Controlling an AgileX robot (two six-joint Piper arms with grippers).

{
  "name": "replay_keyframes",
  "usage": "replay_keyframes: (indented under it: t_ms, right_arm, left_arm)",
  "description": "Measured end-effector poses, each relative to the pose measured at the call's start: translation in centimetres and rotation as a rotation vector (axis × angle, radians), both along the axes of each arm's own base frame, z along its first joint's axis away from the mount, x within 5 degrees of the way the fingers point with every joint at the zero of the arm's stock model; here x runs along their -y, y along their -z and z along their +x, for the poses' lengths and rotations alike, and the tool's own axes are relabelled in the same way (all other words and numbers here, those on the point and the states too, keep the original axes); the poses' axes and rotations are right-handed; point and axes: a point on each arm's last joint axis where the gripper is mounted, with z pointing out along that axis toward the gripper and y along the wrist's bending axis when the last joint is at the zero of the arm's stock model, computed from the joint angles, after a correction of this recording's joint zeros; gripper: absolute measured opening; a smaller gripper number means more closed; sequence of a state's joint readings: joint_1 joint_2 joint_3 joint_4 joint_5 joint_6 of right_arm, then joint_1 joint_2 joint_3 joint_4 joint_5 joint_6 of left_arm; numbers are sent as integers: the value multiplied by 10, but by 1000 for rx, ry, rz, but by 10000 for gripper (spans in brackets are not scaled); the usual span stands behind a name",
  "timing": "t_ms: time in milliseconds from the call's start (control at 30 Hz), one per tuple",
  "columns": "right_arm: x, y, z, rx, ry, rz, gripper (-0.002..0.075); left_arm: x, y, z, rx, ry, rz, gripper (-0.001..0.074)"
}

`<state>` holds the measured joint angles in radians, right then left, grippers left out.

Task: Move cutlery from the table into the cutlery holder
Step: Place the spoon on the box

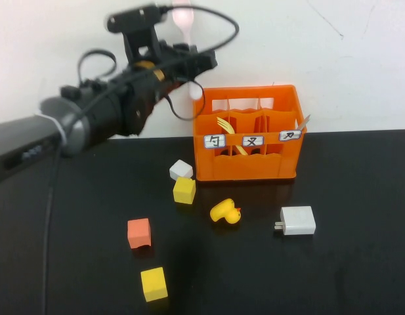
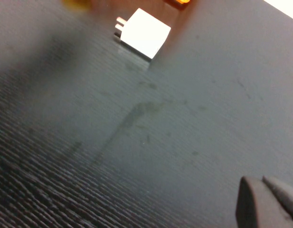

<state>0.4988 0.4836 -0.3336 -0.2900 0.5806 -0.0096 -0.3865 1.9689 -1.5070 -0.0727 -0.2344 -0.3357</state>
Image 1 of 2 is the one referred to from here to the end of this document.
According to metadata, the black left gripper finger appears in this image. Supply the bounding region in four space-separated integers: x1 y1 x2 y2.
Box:
177 43 203 57
191 49 219 72

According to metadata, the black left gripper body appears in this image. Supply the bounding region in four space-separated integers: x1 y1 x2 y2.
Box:
155 39 198 83

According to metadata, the pink plastic spoon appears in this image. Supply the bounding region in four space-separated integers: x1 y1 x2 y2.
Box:
171 0 205 101

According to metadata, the yellow plastic fork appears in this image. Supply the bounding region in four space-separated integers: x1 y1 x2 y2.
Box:
216 115 249 157

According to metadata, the pale green plastic knife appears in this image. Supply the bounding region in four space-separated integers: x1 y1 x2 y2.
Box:
295 114 312 133

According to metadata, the orange plastic cutlery holder crate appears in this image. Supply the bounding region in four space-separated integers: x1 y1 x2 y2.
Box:
192 84 308 182

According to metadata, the paper label marked spoon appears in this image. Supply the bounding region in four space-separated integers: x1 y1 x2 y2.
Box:
204 133 226 150

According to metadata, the paper label marked fork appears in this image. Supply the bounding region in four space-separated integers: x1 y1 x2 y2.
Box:
242 135 265 148

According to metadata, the white foam cube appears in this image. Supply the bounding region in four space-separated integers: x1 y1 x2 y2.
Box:
169 159 194 180

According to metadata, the paper label marked knife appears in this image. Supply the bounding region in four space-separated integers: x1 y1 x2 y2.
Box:
279 130 302 142

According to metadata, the yellow foam cube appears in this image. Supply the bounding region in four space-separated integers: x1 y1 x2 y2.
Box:
140 266 169 303
173 177 197 205

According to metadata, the white zip tie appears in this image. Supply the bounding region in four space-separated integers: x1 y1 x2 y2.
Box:
33 112 68 146

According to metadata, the yellow rubber duck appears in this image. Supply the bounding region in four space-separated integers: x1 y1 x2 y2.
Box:
209 198 242 226

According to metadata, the orange foam cube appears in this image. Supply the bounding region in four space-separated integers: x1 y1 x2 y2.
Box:
127 218 152 250

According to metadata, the thick black camera cable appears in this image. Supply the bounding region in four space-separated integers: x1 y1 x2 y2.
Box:
40 2 241 315

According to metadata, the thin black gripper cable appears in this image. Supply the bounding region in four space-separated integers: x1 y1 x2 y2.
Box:
167 93 207 121

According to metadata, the white USB wall charger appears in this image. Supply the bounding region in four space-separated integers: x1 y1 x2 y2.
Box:
273 205 317 236

